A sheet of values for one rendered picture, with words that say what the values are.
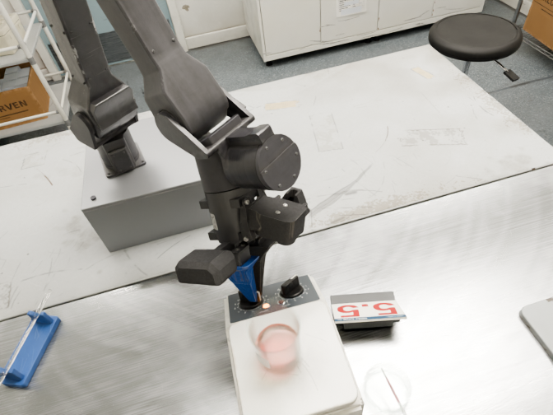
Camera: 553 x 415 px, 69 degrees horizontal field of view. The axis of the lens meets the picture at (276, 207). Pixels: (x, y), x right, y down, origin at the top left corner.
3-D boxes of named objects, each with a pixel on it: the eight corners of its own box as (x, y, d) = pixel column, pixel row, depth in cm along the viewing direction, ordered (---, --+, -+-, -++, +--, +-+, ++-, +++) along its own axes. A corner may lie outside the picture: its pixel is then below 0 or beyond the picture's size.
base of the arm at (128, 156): (99, 156, 69) (84, 127, 64) (137, 142, 70) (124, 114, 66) (108, 180, 64) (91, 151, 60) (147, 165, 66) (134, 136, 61)
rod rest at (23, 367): (41, 317, 61) (28, 305, 59) (62, 319, 61) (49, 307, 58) (4, 385, 55) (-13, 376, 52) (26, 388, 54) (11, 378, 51)
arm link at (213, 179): (170, 136, 48) (216, 132, 41) (209, 124, 51) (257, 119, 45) (186, 191, 50) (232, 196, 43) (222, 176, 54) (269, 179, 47)
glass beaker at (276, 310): (302, 384, 43) (297, 352, 37) (252, 378, 44) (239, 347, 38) (307, 330, 47) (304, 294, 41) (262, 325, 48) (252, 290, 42)
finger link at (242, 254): (211, 250, 48) (238, 251, 46) (250, 221, 55) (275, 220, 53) (215, 266, 48) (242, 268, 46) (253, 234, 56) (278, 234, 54)
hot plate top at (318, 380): (228, 327, 48) (226, 324, 48) (324, 301, 50) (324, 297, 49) (246, 436, 40) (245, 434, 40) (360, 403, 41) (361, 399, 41)
